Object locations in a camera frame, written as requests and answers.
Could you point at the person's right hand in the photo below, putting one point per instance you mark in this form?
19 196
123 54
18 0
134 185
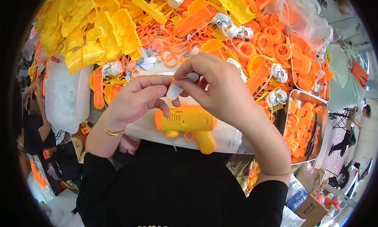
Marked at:
224 91

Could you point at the person's left hand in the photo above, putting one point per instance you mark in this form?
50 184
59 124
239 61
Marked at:
130 102

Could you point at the orange oval part white sticker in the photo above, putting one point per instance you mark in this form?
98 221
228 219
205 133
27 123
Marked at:
174 91

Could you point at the orange gun shell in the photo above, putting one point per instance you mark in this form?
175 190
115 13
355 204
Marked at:
98 89
259 76
195 20

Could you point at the yellow orange toy gun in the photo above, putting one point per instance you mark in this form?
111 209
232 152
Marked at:
189 120

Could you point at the white plastic bin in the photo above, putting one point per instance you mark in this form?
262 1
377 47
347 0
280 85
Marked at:
66 97

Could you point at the pile of orange rings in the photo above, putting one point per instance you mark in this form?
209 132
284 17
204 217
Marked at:
265 39

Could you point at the metal tray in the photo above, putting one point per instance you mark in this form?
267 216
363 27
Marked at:
323 108
292 79

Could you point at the pile of orange discs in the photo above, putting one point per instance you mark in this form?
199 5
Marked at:
296 126
304 64

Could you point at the pile of yellow gun shells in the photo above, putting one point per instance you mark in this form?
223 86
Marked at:
88 29

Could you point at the bag of toy parts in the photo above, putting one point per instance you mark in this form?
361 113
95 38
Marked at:
248 173

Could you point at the person's body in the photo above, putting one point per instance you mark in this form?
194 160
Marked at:
177 191

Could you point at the clear plastic bag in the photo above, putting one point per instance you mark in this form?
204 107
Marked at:
301 14

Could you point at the brown paper bag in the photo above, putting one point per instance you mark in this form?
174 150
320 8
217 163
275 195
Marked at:
311 178

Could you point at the white blue sack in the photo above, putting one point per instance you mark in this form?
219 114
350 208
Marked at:
295 194

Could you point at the orange bag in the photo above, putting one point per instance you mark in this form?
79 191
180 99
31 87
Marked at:
359 74

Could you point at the cardboard box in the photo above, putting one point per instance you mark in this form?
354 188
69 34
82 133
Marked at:
310 210

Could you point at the white car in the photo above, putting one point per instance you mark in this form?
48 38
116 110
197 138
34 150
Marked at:
350 175

